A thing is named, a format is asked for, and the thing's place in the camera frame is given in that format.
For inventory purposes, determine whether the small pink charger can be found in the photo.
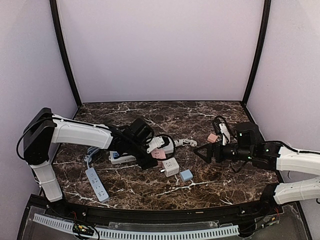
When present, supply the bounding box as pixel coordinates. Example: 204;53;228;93
207;133;219;143

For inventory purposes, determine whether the white multicolour power strip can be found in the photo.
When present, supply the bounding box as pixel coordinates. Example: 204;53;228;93
108;136;175;165

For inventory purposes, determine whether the pink cube socket adapter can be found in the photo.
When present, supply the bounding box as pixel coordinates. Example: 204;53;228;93
150;148;166;160

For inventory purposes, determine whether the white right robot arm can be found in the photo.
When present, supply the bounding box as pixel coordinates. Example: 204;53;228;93
194;122;320;205

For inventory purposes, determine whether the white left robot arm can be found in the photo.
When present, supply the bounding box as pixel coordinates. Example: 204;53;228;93
15;107;167;203

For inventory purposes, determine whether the small blue charger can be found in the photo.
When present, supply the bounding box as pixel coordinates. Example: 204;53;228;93
179;169;193;182

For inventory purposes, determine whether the white cube socket adapter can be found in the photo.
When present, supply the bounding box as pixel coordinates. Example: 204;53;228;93
160;157;180;177

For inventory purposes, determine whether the blue small power strip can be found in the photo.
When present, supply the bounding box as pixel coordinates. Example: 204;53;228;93
85;167;110;203

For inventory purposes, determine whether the white strip cord with plug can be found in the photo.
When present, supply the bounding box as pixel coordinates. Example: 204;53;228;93
173;138;198;148

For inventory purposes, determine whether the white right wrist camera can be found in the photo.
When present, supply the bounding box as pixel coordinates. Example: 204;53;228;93
218;123;231;146

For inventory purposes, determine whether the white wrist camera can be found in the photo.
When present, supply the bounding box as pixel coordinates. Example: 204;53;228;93
146;136;165;154
218;123;231;146

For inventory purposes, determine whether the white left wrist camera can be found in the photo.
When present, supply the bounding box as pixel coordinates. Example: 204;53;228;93
146;136;165;154

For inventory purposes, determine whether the light blue coiled power cable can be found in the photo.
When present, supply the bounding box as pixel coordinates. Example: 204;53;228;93
83;146;100;171

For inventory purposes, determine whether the white slotted cable duct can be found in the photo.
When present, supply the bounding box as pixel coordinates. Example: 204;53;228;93
32;213;240;240

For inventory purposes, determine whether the black front frame rail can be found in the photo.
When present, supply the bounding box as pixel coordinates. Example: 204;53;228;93
27;194;285;226

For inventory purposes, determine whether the black right frame post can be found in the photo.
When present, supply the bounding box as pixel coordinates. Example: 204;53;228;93
241;0;272;108

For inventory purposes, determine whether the black frame post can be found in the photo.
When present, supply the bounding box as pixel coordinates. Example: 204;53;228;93
241;0;272;108
49;0;82;108

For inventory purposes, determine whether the black left frame post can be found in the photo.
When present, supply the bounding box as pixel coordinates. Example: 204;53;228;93
49;0;82;108

